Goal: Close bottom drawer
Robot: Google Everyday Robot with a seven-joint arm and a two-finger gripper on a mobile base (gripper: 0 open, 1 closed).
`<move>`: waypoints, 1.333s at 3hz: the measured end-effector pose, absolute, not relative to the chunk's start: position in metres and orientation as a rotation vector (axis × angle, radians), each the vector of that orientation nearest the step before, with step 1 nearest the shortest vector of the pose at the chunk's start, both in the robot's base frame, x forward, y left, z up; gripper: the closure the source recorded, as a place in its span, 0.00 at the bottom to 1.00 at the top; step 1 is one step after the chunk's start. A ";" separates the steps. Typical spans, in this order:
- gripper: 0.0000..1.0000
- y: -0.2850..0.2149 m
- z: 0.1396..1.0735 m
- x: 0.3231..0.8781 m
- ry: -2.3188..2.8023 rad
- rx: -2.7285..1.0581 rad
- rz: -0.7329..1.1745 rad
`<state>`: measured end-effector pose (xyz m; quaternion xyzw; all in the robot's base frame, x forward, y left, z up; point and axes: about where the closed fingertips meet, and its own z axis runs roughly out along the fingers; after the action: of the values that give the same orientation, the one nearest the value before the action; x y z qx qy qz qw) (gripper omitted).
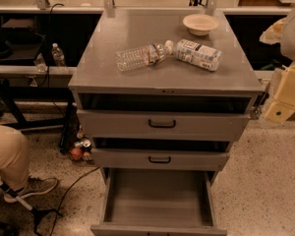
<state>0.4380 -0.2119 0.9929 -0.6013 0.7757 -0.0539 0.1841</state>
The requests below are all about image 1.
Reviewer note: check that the robot gripper body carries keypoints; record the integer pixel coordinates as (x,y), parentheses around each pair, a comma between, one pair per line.
(294,38)

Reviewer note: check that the grey bottom drawer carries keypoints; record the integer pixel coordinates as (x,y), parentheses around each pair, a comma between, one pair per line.
(144,202)

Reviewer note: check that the grey drawer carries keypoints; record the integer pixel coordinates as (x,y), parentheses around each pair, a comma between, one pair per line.
(160,154)
(144,202)
(163,125)

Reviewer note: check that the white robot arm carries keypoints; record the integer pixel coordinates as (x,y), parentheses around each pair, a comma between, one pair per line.
(282,32)

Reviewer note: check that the grey metal drawer cabinet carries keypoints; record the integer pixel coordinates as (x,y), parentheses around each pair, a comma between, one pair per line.
(171,85)

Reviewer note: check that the grey middle drawer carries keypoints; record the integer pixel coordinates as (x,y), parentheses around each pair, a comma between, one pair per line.
(160,154)

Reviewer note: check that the grey top drawer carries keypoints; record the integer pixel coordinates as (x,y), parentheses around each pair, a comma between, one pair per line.
(163,125)

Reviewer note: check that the labelled plastic water bottle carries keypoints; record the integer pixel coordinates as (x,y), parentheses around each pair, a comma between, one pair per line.
(194,53)

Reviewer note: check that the beige paper bowl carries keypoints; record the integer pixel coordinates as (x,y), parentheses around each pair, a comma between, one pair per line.
(200,24)

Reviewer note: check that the clear empty plastic bottle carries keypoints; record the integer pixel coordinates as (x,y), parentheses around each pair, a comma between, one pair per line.
(137,58)

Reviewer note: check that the silver can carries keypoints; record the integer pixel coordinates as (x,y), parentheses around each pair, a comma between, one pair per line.
(84,143)

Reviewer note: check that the red apple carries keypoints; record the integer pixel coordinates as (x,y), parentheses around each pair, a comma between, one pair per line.
(76,153)

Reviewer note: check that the small upright water bottle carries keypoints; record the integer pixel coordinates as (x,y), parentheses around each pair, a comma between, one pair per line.
(58,55)

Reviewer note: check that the grey sneaker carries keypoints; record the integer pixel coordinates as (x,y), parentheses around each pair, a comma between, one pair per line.
(31,186)

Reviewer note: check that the tripod leg with foot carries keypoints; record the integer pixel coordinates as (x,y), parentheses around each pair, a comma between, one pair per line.
(38,214)

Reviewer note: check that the person leg beige trousers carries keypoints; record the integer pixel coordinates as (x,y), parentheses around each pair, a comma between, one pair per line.
(14,158)

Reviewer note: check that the black desk frame leg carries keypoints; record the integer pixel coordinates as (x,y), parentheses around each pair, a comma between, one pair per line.
(23,124)

